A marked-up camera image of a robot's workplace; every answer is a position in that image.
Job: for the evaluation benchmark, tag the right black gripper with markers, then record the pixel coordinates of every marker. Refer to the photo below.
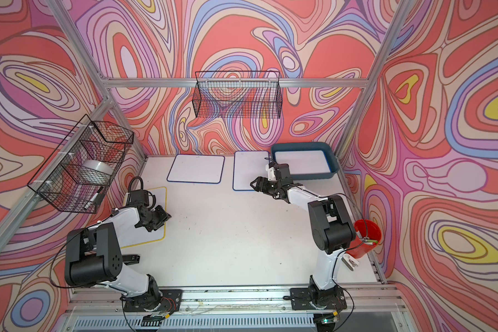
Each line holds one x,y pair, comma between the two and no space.
261,185

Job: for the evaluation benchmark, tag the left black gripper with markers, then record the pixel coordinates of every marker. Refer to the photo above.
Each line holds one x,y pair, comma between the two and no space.
163,216

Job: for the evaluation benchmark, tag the yellow-framed whiteboard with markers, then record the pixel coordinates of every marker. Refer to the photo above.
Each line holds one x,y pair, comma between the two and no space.
159,195

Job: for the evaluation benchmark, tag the blue-framed whiteboard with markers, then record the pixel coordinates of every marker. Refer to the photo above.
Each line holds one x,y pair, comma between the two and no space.
196,169
247,167
304,162

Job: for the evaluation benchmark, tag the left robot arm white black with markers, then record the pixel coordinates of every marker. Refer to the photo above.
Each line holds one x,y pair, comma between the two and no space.
93,256

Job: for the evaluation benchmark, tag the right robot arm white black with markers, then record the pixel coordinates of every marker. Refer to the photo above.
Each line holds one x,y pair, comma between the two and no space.
332,231

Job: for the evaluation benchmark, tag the teal plastic storage box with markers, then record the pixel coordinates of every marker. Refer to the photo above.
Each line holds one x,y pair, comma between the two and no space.
301,146

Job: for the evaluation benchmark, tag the silver tape roll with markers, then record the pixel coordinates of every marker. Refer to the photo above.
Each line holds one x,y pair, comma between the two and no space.
95,172

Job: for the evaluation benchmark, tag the red plastic cup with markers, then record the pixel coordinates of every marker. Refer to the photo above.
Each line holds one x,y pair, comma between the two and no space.
368,236

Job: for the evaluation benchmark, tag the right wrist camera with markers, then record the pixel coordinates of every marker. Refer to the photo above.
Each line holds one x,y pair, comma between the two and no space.
277,171

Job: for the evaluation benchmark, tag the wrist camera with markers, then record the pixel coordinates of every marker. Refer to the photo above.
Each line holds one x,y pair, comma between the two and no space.
277,171
141,198

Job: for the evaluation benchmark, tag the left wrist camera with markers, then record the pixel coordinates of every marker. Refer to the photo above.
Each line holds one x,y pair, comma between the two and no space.
141,198

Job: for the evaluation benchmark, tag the marker in wire basket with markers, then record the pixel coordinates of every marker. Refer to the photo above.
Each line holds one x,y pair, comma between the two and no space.
92,201

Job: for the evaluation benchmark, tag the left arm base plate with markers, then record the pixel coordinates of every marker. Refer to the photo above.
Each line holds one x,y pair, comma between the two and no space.
168,301

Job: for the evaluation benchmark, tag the back black wire basket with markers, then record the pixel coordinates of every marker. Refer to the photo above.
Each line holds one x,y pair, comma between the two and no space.
238,94

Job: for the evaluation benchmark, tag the black wire basket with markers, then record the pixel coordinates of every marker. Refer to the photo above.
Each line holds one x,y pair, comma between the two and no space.
57,182
238,94

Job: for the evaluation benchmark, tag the left black wire basket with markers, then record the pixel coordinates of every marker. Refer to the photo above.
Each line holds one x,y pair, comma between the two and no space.
57,182

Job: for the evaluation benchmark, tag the aluminium front rail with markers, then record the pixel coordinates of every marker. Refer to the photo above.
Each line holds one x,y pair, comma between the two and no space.
200,300

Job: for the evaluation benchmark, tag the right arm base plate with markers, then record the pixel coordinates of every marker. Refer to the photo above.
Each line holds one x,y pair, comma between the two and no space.
311,298

